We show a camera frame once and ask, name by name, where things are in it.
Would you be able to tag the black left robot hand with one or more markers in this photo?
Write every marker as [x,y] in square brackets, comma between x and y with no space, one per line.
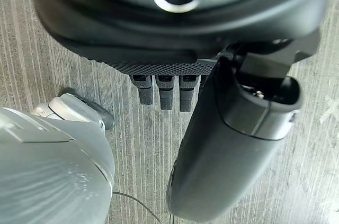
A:
[169,30]

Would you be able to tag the silver robot leg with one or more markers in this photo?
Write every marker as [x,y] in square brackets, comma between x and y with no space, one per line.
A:
[50,163]

